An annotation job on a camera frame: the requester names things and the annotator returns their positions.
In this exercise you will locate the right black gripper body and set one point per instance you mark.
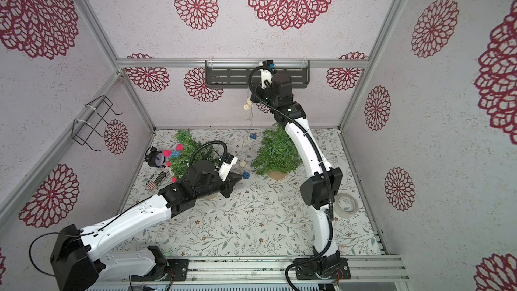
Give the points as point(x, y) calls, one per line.
point(279, 79)

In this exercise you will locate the clear string light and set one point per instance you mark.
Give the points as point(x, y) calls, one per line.
point(246, 139)

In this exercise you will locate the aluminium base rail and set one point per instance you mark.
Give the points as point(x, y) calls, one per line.
point(271, 270)

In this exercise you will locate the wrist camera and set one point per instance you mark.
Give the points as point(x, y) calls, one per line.
point(268, 70)
point(226, 162)

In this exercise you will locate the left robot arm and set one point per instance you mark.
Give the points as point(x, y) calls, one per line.
point(83, 256)

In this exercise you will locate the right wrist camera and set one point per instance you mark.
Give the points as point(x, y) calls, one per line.
point(268, 70)

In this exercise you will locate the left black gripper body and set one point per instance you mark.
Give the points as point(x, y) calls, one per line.
point(224, 186)

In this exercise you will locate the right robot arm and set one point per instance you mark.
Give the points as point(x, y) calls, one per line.
point(274, 91)

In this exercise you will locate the clear tape roll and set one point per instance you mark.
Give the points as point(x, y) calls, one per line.
point(345, 206)

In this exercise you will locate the black wire wall rack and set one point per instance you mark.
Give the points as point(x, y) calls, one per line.
point(85, 127)

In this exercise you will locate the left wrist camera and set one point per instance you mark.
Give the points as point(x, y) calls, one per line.
point(226, 162)

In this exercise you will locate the colourful plush toy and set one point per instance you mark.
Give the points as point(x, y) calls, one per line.
point(174, 162)

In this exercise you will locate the striped flag item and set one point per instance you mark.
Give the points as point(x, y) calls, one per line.
point(156, 179)

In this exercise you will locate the grey wall shelf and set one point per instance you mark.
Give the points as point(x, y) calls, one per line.
point(233, 74)

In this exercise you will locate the green christmas tree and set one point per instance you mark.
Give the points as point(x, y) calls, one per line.
point(210, 153)
point(277, 156)

